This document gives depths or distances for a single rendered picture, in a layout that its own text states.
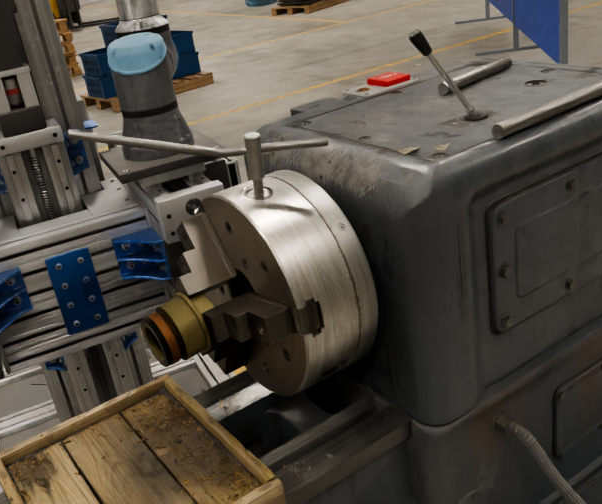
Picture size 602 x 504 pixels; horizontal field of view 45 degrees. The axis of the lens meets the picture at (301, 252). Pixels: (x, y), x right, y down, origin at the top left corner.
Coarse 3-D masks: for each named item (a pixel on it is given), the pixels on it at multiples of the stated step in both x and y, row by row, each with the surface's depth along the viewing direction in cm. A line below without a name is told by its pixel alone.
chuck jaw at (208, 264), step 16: (192, 224) 106; (208, 224) 107; (192, 240) 105; (208, 240) 106; (192, 256) 105; (208, 256) 105; (224, 256) 106; (192, 272) 104; (208, 272) 105; (224, 272) 106; (240, 272) 108; (176, 288) 106; (192, 288) 103; (208, 288) 105
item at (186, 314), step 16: (176, 304) 100; (192, 304) 100; (208, 304) 102; (144, 320) 99; (160, 320) 99; (176, 320) 98; (192, 320) 99; (144, 336) 103; (160, 336) 97; (176, 336) 99; (192, 336) 99; (208, 336) 100; (160, 352) 103; (176, 352) 99; (192, 352) 100
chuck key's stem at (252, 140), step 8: (248, 136) 96; (256, 136) 96; (248, 144) 96; (256, 144) 97; (248, 152) 97; (256, 152) 97; (248, 160) 98; (256, 160) 98; (248, 168) 99; (256, 168) 98; (256, 176) 99; (264, 176) 100; (256, 184) 100; (256, 192) 101
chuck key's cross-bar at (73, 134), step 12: (72, 132) 94; (84, 132) 94; (120, 144) 95; (132, 144) 95; (144, 144) 95; (156, 144) 96; (168, 144) 96; (180, 144) 96; (264, 144) 98; (276, 144) 98; (288, 144) 98; (300, 144) 98; (312, 144) 98; (324, 144) 98; (216, 156) 97; (228, 156) 98
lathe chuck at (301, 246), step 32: (224, 192) 103; (288, 192) 101; (224, 224) 104; (256, 224) 96; (288, 224) 97; (320, 224) 98; (256, 256) 99; (288, 256) 94; (320, 256) 96; (224, 288) 112; (256, 288) 102; (288, 288) 94; (320, 288) 96; (352, 288) 98; (320, 320) 97; (352, 320) 99; (256, 352) 111; (288, 352) 101; (320, 352) 98; (352, 352) 103; (288, 384) 105
